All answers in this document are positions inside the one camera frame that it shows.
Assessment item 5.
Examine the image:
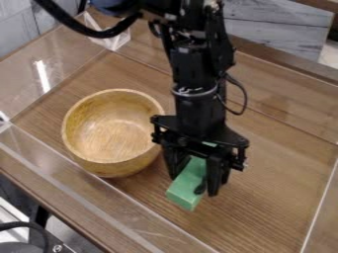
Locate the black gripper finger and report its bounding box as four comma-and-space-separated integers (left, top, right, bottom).
162, 143, 191, 180
193, 155, 231, 197

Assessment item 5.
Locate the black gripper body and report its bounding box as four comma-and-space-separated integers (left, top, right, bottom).
150, 87, 249, 171

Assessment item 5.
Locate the clear acrylic corner bracket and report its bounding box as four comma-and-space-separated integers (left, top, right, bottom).
82, 12, 130, 51

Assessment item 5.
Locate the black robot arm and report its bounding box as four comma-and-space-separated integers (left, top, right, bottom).
33, 0, 249, 197

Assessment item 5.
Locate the brown wooden bowl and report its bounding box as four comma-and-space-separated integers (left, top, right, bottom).
60, 88, 164, 178

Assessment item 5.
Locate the green rectangular block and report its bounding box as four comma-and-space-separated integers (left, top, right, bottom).
166, 155, 205, 211

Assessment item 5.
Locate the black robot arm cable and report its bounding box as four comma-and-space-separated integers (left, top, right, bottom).
216, 72, 248, 117

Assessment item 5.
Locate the black table leg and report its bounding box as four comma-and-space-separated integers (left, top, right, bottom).
30, 206, 50, 228

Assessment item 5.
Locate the black cable under table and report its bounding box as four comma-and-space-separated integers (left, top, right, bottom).
0, 221, 50, 253

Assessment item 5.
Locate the clear acrylic tray wall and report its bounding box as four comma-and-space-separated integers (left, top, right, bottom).
0, 119, 217, 253

